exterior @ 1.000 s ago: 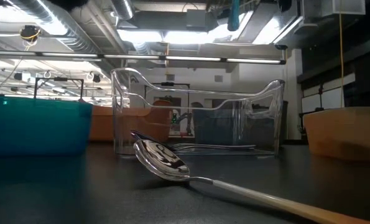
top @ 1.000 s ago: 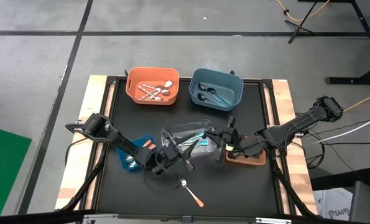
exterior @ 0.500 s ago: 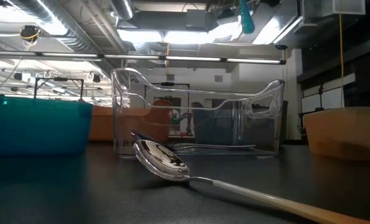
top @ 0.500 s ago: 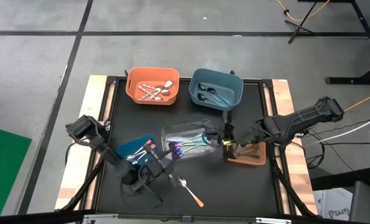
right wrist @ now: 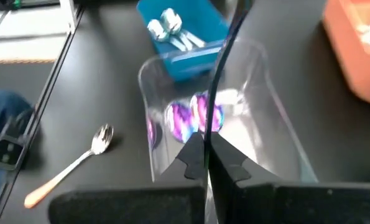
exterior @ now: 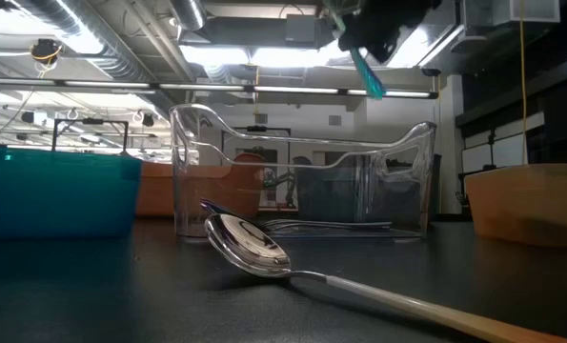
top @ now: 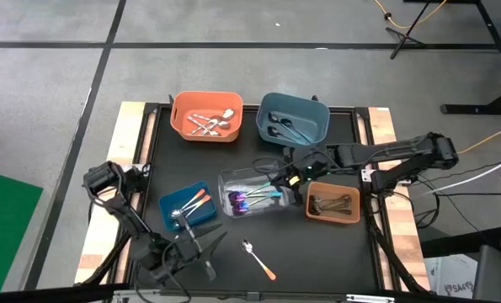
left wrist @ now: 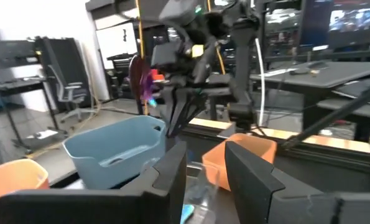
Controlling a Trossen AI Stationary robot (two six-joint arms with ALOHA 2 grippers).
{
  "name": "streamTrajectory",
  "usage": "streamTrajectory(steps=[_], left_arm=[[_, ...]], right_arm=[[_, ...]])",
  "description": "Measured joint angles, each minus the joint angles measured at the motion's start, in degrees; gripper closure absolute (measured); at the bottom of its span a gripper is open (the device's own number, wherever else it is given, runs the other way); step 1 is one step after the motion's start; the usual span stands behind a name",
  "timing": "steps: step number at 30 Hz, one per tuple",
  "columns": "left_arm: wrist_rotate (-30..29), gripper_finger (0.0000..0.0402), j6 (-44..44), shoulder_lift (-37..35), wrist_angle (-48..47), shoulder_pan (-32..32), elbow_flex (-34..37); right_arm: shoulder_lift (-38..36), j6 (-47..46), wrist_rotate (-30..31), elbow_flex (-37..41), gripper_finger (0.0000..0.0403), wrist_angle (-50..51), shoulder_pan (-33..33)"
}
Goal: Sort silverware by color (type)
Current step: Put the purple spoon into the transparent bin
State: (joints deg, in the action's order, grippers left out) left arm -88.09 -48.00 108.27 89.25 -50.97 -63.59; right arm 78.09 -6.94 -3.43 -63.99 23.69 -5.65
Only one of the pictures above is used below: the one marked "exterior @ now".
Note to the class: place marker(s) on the white ceiling unit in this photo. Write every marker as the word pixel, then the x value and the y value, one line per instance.
pixel 526 12

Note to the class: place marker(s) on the silver ventilation duct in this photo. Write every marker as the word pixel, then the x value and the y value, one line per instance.
pixel 97 47

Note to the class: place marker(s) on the clear plastic bin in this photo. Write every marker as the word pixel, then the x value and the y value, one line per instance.
pixel 419 157

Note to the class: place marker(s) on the long ceiling light bar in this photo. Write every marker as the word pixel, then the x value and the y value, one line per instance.
pixel 216 88

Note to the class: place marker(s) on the pile of assorted spoons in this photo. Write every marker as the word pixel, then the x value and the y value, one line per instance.
pixel 121 267

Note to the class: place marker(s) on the small blue tray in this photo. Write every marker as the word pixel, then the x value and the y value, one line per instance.
pixel 59 190

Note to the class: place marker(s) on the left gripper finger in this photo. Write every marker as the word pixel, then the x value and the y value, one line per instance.
pixel 373 43

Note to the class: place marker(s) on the small orange tray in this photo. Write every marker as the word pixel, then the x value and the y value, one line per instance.
pixel 526 200

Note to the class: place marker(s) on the grey ceiling box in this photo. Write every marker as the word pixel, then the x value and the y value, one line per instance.
pixel 302 31

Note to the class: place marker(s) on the black metal rack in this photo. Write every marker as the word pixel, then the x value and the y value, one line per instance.
pixel 90 122

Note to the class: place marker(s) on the large orange plastic bin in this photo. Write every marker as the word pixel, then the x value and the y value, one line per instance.
pixel 156 190

